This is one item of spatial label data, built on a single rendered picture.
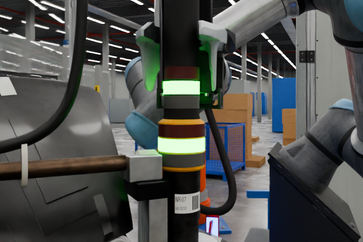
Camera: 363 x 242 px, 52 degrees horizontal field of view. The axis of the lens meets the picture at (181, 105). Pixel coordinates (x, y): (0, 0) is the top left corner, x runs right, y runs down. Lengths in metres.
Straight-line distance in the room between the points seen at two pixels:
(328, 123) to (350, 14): 0.42
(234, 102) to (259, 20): 7.60
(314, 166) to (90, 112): 0.67
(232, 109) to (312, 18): 6.24
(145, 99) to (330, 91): 1.66
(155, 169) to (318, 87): 1.89
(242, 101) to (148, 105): 7.68
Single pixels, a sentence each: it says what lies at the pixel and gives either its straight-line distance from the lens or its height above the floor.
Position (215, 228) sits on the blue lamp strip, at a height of 1.17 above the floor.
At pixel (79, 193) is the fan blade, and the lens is 0.36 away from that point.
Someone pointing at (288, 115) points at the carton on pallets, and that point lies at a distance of 9.52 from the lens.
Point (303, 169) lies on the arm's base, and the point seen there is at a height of 1.23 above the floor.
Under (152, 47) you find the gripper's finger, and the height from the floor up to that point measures 1.45.
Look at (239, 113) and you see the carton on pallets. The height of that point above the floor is 1.16.
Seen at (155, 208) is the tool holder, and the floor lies 1.31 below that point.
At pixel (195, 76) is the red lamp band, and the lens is 0.34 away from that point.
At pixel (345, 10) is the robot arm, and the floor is 1.54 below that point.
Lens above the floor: 1.40
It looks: 1 degrees down
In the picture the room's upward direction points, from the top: straight up
